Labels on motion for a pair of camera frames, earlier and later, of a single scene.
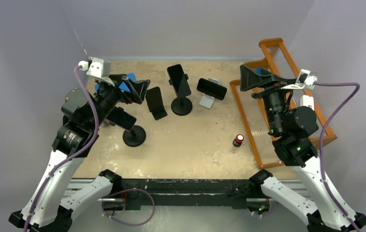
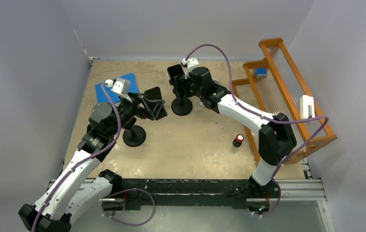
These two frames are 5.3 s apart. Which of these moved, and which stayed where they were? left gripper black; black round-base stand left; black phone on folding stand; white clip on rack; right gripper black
Moved: left gripper black; right gripper black
Stayed: white clip on rack; black phone on folding stand; black round-base stand left
